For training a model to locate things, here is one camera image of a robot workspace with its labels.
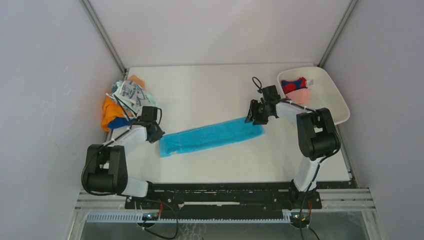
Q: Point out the dark blue towel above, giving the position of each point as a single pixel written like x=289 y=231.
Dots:
x=118 y=122

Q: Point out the pink rolled towel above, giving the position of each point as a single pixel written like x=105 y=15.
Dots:
x=300 y=96

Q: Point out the white plastic tray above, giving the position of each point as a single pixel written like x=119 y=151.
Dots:
x=323 y=91

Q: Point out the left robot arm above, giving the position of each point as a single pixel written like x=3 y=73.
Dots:
x=106 y=171

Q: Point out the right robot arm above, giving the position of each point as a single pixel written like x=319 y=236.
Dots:
x=317 y=136

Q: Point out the orange towel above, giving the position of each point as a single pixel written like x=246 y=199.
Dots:
x=112 y=109

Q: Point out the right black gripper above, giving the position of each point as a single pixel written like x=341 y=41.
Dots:
x=254 y=114

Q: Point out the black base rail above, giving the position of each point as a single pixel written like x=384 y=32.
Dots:
x=225 y=201

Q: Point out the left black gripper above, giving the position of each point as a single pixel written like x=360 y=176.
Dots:
x=159 y=134

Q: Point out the red blue rolled towel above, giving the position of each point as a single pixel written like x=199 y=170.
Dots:
x=291 y=86

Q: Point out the mint green towel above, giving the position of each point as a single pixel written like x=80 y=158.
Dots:
x=150 y=96

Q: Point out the bright blue towel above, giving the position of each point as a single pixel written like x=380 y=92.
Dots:
x=208 y=137

